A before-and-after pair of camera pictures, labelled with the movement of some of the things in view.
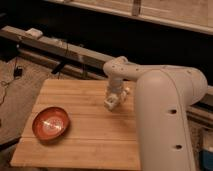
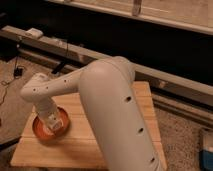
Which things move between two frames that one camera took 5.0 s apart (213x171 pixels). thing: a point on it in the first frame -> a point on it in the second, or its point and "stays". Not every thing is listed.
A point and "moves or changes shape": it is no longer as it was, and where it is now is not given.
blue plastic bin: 205,160 stays
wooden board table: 95,138 stays
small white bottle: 111,101 moves or changes shape
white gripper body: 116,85 -> 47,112
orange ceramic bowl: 50,123 stays
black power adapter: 18,71 stays
